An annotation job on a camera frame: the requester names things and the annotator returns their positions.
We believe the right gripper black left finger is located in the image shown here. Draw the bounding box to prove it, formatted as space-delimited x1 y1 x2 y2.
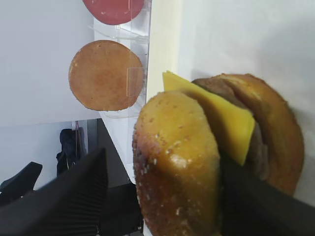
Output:
0 148 108 236

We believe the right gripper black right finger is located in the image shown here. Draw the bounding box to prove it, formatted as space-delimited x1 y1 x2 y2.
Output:
220 157 315 236

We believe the sesame top bun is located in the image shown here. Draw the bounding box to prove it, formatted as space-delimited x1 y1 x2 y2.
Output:
132 91 221 236

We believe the brown meat patty on tray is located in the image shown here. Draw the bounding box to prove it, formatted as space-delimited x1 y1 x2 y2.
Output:
193 77 269 180

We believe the yellow cheese slice on tray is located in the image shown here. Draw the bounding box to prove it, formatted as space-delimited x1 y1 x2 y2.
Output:
162 71 255 166

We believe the red tomato slice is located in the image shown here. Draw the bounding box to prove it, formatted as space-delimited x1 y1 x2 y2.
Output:
83 0 145 25

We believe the bottom bun on tray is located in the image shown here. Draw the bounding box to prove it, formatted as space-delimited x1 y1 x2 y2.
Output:
220 74 305 196

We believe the brown bun slice in left rack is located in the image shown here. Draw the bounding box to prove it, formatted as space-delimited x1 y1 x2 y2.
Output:
68 40 130 111

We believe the white metal tray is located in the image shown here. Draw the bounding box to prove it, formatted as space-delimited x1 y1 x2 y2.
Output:
102 0 315 236

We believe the clear acrylic rack left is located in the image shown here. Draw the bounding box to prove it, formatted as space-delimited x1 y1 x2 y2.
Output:
90 0 152 119

